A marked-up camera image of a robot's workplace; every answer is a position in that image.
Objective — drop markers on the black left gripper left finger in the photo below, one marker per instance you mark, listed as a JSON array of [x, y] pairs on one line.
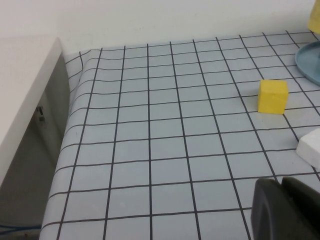
[[267, 215]]

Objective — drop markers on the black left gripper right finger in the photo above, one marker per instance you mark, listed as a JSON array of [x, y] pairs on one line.
[[305, 200]]

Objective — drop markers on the blue cup stand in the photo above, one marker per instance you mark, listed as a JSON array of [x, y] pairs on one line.
[[310, 62]]

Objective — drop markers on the yellow plastic cup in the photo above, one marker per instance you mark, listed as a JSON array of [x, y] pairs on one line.
[[315, 17]]

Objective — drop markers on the white foam cube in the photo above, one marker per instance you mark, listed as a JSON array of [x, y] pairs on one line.
[[311, 150]]

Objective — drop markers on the yellow foam cube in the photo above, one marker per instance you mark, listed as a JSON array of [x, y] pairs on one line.
[[272, 97]]

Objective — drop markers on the grid-pattern tablecloth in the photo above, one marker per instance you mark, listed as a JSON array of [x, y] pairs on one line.
[[162, 125]]

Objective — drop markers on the white cabinet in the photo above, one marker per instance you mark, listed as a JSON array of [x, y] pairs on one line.
[[25, 75]]

